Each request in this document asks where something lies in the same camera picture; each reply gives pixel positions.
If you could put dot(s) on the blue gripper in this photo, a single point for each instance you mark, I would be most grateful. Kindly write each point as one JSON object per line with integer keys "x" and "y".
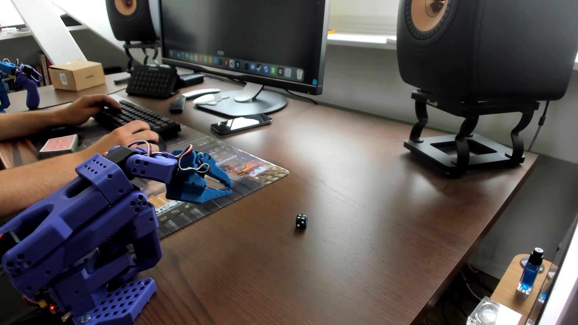
{"x": 187, "y": 186}

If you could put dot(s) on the small black die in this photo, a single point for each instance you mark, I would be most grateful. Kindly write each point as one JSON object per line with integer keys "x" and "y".
{"x": 301, "y": 221}

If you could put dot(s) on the blue leader arm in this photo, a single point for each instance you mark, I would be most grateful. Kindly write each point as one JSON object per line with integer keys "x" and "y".
{"x": 31, "y": 90}

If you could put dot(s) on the person's left forearm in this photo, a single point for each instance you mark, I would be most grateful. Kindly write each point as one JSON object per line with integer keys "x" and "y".
{"x": 27, "y": 124}

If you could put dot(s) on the purple robot arm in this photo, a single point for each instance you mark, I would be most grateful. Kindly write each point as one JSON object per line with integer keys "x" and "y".
{"x": 67, "y": 216}

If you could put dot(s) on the person's right forearm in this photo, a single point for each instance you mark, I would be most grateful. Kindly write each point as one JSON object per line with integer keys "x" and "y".
{"x": 31, "y": 180}

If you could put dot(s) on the person's right hand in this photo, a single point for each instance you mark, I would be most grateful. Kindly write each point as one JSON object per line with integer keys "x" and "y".
{"x": 126, "y": 135}

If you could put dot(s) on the person's left hand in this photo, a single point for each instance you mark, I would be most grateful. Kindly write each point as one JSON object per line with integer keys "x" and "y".
{"x": 86, "y": 108}

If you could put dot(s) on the printed city desk mat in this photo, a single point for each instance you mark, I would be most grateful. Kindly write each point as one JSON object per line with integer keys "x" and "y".
{"x": 253, "y": 169}

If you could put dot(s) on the black smartphone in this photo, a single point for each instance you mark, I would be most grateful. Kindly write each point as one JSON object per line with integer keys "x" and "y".
{"x": 241, "y": 123}

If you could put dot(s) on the white flat mouse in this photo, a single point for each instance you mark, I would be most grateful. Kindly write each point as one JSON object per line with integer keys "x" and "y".
{"x": 207, "y": 99}

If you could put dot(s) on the silver monitor stand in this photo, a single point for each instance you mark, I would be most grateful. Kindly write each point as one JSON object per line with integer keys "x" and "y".
{"x": 253, "y": 106}

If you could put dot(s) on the black remote control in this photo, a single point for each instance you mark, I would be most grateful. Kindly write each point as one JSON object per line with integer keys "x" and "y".
{"x": 177, "y": 104}

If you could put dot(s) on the black keyboard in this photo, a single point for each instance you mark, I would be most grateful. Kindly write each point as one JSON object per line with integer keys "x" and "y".
{"x": 149, "y": 119}

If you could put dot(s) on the white slim remote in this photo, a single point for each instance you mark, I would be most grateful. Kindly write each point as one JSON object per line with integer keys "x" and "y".
{"x": 201, "y": 92}

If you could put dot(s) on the small black box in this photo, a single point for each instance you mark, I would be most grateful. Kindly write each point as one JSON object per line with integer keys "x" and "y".
{"x": 192, "y": 79}

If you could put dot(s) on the black computer monitor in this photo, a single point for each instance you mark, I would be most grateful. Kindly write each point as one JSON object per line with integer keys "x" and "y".
{"x": 244, "y": 31}

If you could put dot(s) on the thin black speaker stand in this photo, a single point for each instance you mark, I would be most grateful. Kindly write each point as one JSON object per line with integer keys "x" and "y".
{"x": 141, "y": 45}

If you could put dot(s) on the red card deck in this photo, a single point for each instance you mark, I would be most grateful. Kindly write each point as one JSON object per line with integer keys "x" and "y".
{"x": 58, "y": 145}

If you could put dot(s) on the small cardboard box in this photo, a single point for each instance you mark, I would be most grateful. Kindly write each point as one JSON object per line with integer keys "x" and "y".
{"x": 76, "y": 76}

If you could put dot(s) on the small-looking black speaker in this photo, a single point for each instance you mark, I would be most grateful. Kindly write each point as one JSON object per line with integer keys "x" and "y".
{"x": 131, "y": 22}

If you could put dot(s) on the robot controller board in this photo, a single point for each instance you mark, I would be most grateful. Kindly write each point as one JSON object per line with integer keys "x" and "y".
{"x": 43, "y": 303}

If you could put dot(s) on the white slanted beam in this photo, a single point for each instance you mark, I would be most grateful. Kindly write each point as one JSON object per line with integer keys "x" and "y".
{"x": 47, "y": 36}

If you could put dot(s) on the sturdy black speaker stand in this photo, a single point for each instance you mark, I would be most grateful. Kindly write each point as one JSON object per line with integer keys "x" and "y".
{"x": 460, "y": 158}

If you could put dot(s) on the clear glass cube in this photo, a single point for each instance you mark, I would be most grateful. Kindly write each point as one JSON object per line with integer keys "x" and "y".
{"x": 490, "y": 312}

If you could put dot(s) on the large black speaker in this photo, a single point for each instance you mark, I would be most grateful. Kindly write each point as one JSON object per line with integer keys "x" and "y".
{"x": 492, "y": 49}

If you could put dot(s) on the wooden side shelf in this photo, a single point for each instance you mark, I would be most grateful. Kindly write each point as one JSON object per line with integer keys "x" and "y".
{"x": 508, "y": 289}

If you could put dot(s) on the blue liquid bottle black cap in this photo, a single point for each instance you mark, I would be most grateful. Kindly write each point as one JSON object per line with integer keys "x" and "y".
{"x": 529, "y": 273}

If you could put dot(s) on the white panel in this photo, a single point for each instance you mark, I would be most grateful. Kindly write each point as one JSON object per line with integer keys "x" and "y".
{"x": 562, "y": 284}

